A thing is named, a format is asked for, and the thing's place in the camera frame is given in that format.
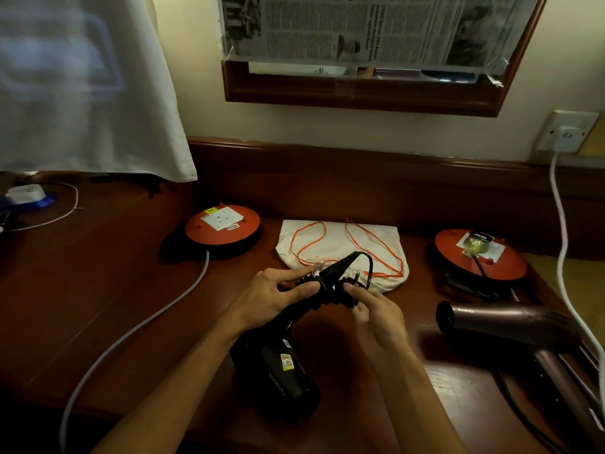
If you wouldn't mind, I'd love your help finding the person's left hand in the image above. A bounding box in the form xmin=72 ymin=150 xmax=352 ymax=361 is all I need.
xmin=231 ymin=267 xmax=322 ymax=333

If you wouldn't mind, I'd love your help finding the person's right hand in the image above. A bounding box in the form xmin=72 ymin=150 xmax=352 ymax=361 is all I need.
xmin=343 ymin=282 xmax=413 ymax=365

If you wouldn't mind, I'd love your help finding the black cord with plug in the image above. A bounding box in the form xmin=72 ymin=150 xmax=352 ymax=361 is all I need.
xmin=326 ymin=251 xmax=374 ymax=309

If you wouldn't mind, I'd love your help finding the black hair dryer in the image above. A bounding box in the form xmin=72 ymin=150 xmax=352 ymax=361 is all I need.
xmin=229 ymin=251 xmax=362 ymax=421

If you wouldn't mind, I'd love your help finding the person's left forearm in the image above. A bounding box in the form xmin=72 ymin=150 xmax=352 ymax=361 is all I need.
xmin=89 ymin=317 xmax=251 ymax=454

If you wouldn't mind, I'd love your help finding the person's right forearm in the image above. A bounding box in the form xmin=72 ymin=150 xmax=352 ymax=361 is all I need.
xmin=371 ymin=347 xmax=470 ymax=454

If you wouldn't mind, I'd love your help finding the black plug yellow label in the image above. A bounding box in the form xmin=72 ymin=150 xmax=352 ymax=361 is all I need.
xmin=462 ymin=230 xmax=495 ymax=257

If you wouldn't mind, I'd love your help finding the brown hair dryer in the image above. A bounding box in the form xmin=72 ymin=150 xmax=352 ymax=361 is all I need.
xmin=435 ymin=300 xmax=605 ymax=442

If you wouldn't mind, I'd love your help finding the wooden framed mirror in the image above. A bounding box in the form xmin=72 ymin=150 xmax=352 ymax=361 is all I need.
xmin=217 ymin=0 xmax=550 ymax=119

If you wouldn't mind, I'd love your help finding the blue flat object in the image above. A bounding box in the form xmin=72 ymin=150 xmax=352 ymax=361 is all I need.
xmin=0 ymin=193 xmax=57 ymax=214

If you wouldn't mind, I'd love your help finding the newspaper sheet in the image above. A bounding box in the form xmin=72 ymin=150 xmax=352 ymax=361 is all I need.
xmin=217 ymin=0 xmax=542 ymax=76

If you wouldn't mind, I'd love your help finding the white adapter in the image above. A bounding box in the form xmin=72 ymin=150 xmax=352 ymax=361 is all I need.
xmin=5 ymin=183 xmax=47 ymax=206

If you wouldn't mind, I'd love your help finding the white curtain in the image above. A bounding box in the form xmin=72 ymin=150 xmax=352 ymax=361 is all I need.
xmin=0 ymin=0 xmax=199 ymax=183

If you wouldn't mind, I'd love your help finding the white drawstring bag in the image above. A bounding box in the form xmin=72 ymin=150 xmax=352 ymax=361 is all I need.
xmin=275 ymin=219 xmax=410 ymax=294

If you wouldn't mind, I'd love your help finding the orange drawstring cord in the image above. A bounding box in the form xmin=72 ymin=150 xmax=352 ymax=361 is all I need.
xmin=289 ymin=218 xmax=406 ymax=279

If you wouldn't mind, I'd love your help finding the orange cable reel white socket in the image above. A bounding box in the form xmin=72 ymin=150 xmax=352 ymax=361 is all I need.
xmin=184 ymin=204 xmax=262 ymax=259

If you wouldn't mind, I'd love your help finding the orange cable reel black plug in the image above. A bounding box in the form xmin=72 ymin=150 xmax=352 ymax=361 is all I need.
xmin=433 ymin=228 xmax=529 ymax=299

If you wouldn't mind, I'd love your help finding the grey reel cable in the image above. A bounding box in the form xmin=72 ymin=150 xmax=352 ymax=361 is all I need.
xmin=59 ymin=250 xmax=210 ymax=454

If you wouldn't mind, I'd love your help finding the black brown-dryer cord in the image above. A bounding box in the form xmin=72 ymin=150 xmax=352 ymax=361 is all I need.
xmin=493 ymin=368 xmax=570 ymax=454

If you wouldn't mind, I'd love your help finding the thick white cable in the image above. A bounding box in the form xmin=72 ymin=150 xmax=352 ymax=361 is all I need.
xmin=549 ymin=151 xmax=605 ymax=405

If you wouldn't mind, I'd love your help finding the thin white cable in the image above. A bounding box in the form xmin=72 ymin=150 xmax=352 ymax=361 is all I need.
xmin=9 ymin=180 xmax=81 ymax=232

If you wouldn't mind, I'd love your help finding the white wall socket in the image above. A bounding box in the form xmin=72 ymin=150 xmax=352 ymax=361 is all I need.
xmin=535 ymin=109 xmax=600 ymax=154

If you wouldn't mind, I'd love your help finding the white wall plug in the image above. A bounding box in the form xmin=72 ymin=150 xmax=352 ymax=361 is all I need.
xmin=552 ymin=126 xmax=587 ymax=154

